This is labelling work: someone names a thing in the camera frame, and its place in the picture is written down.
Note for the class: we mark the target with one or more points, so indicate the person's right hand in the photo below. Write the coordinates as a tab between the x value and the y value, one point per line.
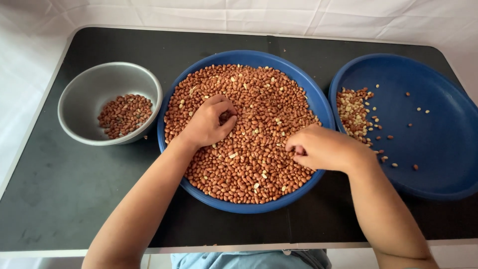
328	149

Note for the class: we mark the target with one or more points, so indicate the person's left hand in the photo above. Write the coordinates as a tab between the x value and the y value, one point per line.
203	125

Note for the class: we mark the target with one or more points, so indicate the blue round tray with rim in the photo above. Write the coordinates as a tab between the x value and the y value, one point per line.
175	123

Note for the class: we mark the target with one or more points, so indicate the pile of pale split peanuts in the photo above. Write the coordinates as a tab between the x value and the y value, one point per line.
353	114

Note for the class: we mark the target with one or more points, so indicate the large heap of red-skinned peanuts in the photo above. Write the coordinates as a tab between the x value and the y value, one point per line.
257	112

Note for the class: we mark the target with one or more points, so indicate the heap of peanuts in bowl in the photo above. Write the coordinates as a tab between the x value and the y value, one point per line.
125	115

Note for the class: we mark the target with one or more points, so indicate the blue shallow tray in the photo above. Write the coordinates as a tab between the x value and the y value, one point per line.
429	149

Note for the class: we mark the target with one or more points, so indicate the grey metal bowl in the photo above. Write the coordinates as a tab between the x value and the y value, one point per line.
93	86

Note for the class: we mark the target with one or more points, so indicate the light blue shirt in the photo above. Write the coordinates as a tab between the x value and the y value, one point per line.
242	260

